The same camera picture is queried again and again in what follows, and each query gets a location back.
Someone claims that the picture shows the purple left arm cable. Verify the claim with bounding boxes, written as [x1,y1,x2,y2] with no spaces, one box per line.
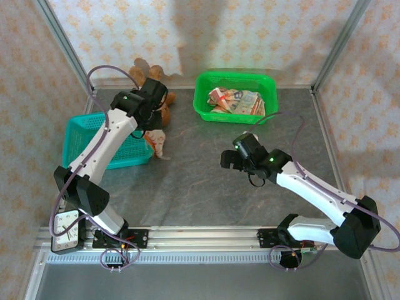
[49,64,141,271]

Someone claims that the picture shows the white clock with black frame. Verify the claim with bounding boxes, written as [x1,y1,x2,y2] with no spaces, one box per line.
[51,209,86,254]

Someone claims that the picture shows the teal plastic basket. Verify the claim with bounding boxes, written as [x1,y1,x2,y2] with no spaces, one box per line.
[62,111,155,171]

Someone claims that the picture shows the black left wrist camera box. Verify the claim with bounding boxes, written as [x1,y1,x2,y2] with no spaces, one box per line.
[141,77,169,106]

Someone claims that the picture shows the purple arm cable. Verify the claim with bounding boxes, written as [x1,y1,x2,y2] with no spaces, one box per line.
[49,64,141,271]
[248,112,400,271]

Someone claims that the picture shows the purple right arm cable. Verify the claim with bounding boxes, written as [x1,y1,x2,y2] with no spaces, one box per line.
[248,112,400,271]

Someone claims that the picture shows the slotted grey cable duct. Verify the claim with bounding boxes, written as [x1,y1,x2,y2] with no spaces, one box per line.
[46,251,363,265]

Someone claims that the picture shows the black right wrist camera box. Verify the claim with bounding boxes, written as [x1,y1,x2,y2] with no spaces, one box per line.
[233,132,265,159]

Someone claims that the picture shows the brown plush toy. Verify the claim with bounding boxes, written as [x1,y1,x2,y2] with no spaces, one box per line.
[128,57,176,126]

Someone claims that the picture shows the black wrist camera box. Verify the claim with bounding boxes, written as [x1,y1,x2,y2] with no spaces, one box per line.
[141,77,169,106]
[233,132,265,159]

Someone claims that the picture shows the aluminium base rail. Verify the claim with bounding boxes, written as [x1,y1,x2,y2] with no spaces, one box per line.
[37,226,374,251]

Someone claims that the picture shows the white towel with orange flower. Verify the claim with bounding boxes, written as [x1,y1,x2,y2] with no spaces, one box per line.
[144,128,168,159]

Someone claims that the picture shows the orange and blue lettered towel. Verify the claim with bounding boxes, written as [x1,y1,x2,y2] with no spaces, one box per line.
[224,89,266,116]

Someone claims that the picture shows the aluminium frame post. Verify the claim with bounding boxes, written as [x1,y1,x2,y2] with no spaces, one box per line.
[32,0,95,94]
[311,0,375,91]

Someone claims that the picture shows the green plastic basket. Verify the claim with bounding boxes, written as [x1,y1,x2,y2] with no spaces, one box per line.
[192,71,279,125]

